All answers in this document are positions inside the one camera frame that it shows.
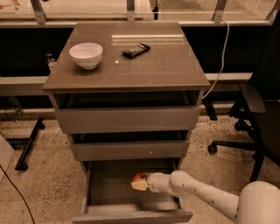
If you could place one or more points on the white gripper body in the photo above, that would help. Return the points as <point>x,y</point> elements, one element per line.
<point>153,182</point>

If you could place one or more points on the red apple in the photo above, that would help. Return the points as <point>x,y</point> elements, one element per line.
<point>139,177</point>

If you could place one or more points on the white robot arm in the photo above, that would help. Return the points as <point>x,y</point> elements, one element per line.
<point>258,202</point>

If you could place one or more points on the grey bottom drawer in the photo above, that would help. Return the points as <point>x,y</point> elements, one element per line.
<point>110,199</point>

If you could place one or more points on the grey drawer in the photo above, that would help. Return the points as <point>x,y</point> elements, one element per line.
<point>130,145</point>
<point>110,199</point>
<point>88,113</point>

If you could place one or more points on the grey drawer cabinet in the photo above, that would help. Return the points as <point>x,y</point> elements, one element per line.
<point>169,65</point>

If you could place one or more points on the grey top drawer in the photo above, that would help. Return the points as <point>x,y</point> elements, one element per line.
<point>88,113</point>

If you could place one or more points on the grey middle drawer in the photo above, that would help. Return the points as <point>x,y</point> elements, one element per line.
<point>130,145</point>

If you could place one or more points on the black table leg base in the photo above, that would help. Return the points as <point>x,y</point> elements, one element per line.
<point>21,164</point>

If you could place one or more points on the black snack bar wrapper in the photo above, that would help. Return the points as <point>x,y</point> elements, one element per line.
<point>136,50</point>

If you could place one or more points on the black office chair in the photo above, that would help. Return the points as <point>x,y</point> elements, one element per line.
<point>257,107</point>

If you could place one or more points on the white ceramic bowl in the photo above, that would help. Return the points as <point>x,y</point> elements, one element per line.
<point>86,55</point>

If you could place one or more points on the metal window railing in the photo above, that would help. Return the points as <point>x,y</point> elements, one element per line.
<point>185,12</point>

